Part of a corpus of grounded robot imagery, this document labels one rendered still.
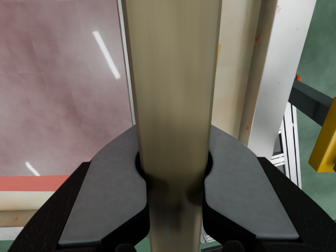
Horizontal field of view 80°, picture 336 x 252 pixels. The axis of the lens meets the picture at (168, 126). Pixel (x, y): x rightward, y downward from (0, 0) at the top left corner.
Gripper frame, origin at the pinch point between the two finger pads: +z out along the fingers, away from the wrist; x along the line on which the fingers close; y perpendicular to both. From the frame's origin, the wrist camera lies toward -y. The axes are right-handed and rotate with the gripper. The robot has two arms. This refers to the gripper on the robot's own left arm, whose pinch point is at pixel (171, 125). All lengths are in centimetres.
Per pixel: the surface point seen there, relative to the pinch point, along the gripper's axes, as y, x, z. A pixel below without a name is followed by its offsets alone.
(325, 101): 9.6, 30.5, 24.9
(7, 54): -2.5, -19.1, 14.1
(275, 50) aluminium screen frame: -2.6, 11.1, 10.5
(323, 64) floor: 23, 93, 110
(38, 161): 13.8, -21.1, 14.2
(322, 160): 15.5, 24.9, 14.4
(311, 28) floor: 3, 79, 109
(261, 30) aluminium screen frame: -4.4, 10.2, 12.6
